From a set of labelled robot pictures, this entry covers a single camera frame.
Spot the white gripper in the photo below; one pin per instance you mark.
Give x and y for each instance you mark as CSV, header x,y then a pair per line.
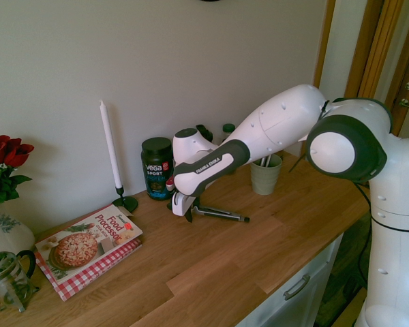
x,y
181,204

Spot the black protein powder tub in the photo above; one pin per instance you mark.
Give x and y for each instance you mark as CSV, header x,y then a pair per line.
x,y
156,170

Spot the black wall fixture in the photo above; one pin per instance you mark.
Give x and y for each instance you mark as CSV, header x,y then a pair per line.
x,y
209,1

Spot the wooden door frame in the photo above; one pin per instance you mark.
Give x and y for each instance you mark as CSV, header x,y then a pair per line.
x,y
371,51

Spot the black slotted spatula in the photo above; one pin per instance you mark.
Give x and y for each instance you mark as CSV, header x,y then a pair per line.
x,y
263,163

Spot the steel tongs with black tips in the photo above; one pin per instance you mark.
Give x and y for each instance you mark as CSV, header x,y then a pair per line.
x,y
221,215

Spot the white vase with blue print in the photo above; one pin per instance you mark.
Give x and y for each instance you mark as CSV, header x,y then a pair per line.
x,y
10,235

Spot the red checked cookbook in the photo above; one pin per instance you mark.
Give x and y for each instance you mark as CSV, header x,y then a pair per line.
x,y
88,279

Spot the clear bottle with green lid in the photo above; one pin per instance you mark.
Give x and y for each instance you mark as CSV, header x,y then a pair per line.
x,y
228,131

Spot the green ribbed utensil holder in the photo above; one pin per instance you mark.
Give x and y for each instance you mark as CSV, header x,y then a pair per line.
x,y
266,178

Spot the glass French press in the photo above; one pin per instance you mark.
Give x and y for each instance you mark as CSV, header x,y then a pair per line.
x,y
8,282

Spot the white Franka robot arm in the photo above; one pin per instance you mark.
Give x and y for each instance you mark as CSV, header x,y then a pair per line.
x,y
279,122

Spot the white kitchen cabinet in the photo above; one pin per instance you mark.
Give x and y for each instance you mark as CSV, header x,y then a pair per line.
x,y
293,306

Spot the food processor cookbook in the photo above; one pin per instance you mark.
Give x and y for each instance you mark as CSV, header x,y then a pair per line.
x,y
88,242

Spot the tall white candle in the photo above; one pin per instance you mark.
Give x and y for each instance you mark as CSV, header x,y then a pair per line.
x,y
110,143

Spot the red roses bouquet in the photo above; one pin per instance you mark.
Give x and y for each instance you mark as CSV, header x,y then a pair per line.
x,y
7,156

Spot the black candle holder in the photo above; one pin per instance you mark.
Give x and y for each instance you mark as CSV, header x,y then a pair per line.
x,y
126,202

